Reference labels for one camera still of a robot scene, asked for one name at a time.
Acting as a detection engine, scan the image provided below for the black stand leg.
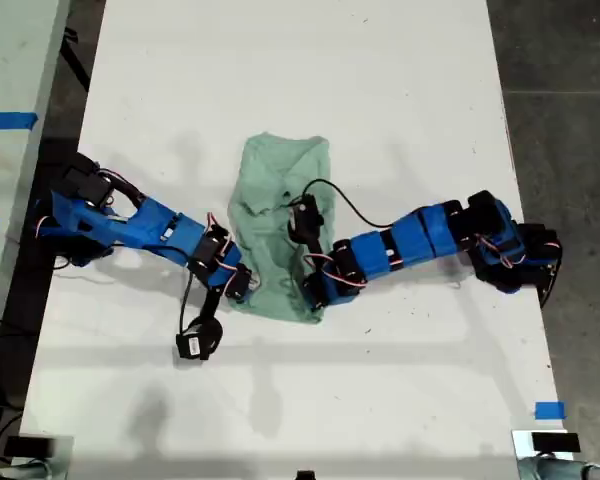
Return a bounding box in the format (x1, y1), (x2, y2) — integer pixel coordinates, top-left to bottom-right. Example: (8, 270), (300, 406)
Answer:
(62, 27), (91, 94)

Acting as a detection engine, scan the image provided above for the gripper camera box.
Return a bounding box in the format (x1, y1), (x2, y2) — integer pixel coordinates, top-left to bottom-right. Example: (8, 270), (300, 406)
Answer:
(173, 333), (204, 360)
(289, 194), (324, 236)

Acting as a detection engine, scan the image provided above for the camera black stalk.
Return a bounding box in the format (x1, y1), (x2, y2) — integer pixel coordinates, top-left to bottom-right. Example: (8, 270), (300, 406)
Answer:
(192, 288), (226, 360)
(286, 224), (332, 266)

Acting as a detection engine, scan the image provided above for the blue tape square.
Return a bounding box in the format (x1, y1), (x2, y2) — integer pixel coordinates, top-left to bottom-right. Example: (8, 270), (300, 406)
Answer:
(534, 401), (566, 421)

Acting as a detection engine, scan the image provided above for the pale green T-shirt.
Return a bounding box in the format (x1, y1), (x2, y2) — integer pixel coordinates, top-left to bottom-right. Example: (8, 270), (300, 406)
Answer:
(228, 132), (337, 326)

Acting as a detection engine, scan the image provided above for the small black box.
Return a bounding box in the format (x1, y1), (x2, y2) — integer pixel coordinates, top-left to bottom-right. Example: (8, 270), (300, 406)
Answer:
(3, 436), (56, 459)
(531, 432), (581, 455)

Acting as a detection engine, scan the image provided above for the long blue tape strip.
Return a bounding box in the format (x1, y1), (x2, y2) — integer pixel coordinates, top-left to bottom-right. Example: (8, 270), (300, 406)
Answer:
(0, 112), (40, 132)

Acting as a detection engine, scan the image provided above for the pale side table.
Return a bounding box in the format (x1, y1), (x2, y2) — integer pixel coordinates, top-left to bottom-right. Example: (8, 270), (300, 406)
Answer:
(0, 0), (72, 386)

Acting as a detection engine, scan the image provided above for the pale grey tube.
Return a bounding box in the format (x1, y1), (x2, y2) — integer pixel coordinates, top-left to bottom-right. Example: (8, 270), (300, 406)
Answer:
(0, 459), (46, 480)
(522, 455), (600, 480)

